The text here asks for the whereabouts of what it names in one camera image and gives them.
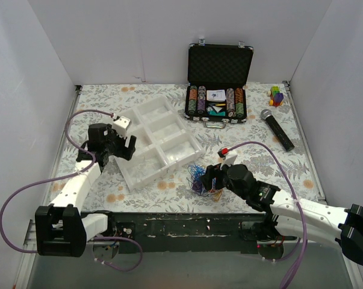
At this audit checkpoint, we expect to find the white plastic compartment tray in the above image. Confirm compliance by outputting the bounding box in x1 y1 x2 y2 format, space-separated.
117 96 205 190

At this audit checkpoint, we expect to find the colourful toy block train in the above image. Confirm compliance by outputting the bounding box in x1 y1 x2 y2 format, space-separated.
267 85 284 107

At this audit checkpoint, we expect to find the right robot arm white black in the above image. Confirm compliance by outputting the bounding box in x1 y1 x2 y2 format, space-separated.
200 164 363 266

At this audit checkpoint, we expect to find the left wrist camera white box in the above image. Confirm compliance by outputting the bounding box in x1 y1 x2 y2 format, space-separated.
111 116 131 138

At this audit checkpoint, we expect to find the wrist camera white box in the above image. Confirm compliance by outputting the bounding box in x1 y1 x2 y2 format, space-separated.
111 116 131 138
218 148 238 169

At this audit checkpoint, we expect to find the purple thin wire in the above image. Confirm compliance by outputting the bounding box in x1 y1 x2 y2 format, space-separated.
185 177 209 197

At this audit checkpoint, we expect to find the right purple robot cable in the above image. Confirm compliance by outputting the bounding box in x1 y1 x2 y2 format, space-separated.
229 141 308 289

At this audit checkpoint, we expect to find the black handheld microphone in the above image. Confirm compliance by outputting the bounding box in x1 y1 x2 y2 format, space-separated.
261 109 295 152

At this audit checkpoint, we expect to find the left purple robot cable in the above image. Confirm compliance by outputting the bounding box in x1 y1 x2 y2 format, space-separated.
0 110 143 272

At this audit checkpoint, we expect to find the black metal base plate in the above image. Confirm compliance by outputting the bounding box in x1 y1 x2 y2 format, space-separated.
90 212 295 254

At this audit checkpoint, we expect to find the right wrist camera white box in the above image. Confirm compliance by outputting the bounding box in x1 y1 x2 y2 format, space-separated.
218 148 238 169

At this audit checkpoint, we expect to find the floral patterned table mat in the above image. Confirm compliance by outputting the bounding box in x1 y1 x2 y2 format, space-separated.
45 83 323 214

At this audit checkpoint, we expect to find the orange thin wire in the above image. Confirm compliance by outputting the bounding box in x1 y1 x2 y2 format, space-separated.
208 188 224 202

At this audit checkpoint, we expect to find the black poker chip case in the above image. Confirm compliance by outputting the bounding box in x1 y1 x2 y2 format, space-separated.
184 39 254 129

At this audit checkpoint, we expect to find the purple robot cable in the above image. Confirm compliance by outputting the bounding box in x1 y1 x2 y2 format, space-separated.
229 141 308 289
0 110 143 272

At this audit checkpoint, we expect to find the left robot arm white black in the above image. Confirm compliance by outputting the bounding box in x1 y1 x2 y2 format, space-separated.
35 117 136 257

